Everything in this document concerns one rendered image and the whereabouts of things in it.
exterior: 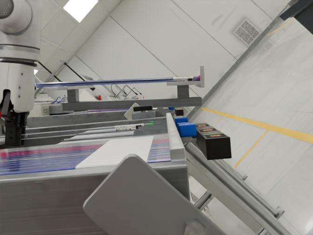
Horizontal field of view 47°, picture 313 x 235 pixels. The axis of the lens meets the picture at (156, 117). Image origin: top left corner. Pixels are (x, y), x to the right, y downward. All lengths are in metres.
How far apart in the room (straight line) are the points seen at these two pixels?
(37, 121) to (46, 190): 1.54
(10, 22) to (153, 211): 0.55
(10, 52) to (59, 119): 1.04
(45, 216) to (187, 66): 8.15
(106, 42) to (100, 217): 8.35
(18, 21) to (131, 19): 7.89
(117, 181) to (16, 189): 0.09
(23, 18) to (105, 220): 0.55
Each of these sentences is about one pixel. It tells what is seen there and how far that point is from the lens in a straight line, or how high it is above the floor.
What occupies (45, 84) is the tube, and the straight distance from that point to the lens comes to 1.17.
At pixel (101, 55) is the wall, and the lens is 8.53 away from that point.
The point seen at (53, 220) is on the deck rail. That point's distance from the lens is 0.29.
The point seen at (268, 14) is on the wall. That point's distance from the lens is 8.89.
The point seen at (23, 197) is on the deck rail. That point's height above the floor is 0.79.
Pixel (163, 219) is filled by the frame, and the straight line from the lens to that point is 0.23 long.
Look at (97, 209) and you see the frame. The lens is 0.23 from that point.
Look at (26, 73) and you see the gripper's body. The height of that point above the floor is 1.01.
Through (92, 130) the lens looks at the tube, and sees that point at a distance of 0.76.
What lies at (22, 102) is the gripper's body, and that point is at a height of 0.97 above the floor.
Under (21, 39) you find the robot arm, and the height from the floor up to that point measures 1.05.
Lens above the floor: 0.77
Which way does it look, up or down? 1 degrees down
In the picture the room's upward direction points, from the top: 48 degrees counter-clockwise
